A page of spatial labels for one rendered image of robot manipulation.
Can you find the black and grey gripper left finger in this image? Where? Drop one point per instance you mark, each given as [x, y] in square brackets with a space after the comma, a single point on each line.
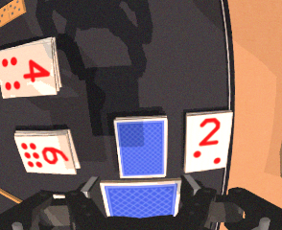
[54, 212]

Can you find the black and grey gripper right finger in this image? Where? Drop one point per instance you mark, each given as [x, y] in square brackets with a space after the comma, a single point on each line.
[203, 206]

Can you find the blue card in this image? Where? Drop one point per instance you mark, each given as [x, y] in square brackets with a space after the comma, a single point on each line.
[141, 146]

